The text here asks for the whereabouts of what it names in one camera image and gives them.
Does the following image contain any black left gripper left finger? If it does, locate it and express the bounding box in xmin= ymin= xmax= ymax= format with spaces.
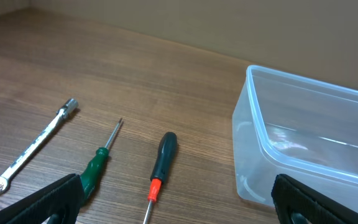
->
xmin=0 ymin=174 xmax=85 ymax=224

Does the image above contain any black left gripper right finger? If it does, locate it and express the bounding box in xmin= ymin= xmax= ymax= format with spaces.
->
xmin=271 ymin=174 xmax=358 ymax=224

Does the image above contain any clear plastic storage container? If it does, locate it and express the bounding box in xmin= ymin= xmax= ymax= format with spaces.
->
xmin=232 ymin=65 xmax=358 ymax=213

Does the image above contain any black red handled screwdriver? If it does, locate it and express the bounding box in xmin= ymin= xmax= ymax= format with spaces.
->
xmin=143 ymin=132 xmax=178 ymax=224

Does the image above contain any silver flex socket wrench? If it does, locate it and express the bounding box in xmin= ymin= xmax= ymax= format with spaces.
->
xmin=0 ymin=98 xmax=79 ymax=195

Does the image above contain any green handled screwdriver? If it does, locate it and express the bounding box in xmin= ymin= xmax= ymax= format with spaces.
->
xmin=80 ymin=118 xmax=123 ymax=205

